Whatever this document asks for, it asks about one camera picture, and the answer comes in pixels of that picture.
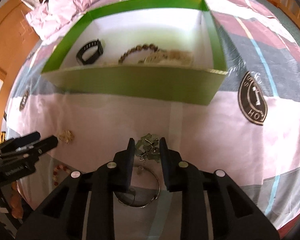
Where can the plaid bed quilt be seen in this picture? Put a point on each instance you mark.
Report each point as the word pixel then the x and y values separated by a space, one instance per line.
pixel 251 128

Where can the pink pillow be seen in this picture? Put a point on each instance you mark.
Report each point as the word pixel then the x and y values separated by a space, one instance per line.
pixel 52 15

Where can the green cardboard box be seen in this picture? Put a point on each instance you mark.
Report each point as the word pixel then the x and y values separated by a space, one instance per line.
pixel 129 31

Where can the beige band in box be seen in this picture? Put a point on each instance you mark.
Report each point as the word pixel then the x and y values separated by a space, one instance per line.
pixel 169 57

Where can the pink bead bracelet gold charm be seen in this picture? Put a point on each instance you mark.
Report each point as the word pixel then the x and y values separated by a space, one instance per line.
pixel 66 136

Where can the black wrist watch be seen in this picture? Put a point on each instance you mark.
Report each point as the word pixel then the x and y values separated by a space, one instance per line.
pixel 90 52

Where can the wooden headboard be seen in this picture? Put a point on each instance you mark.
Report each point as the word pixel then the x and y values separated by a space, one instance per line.
pixel 17 39

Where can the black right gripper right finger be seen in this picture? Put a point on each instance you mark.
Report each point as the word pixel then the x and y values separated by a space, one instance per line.
pixel 181 176

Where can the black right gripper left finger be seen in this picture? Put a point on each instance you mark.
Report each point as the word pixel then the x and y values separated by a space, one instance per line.
pixel 114 176

